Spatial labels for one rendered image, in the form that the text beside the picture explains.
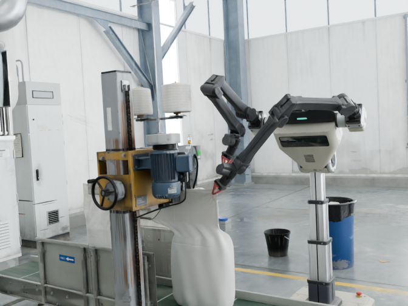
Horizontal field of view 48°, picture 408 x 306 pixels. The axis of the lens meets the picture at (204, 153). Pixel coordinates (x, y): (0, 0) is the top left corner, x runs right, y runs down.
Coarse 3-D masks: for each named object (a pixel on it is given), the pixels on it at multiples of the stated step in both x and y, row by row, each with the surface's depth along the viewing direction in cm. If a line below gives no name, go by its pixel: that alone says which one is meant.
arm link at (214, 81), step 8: (208, 80) 245; (216, 80) 243; (224, 80) 245; (208, 88) 241; (224, 88) 249; (224, 96) 256; (232, 96) 256; (232, 104) 263; (240, 104) 264; (240, 112) 269; (248, 112) 267
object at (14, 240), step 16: (0, 112) 479; (0, 128) 469; (0, 144) 470; (0, 160) 470; (0, 176) 470; (0, 192) 469; (16, 192) 486; (0, 208) 469; (16, 208) 485; (0, 224) 468; (16, 224) 484; (0, 240) 469; (16, 240) 484; (0, 256) 468; (16, 256) 485
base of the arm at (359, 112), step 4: (356, 104) 246; (360, 104) 251; (360, 108) 247; (356, 112) 246; (360, 112) 247; (348, 116) 247; (352, 116) 246; (356, 116) 246; (360, 116) 248; (348, 120) 250; (352, 120) 249; (356, 120) 248; (360, 120) 246
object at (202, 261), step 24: (192, 192) 269; (168, 216) 280; (192, 216) 270; (216, 216) 261; (192, 240) 263; (216, 240) 257; (192, 264) 263; (216, 264) 256; (192, 288) 265; (216, 288) 256
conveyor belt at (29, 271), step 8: (24, 264) 381; (32, 264) 379; (0, 272) 362; (8, 272) 360; (16, 272) 359; (24, 272) 358; (32, 272) 357; (32, 280) 336; (160, 288) 305; (168, 288) 304; (160, 296) 290; (168, 296) 290; (160, 304) 277; (168, 304) 276; (176, 304) 276; (240, 304) 270; (248, 304) 270; (256, 304) 269; (264, 304) 269
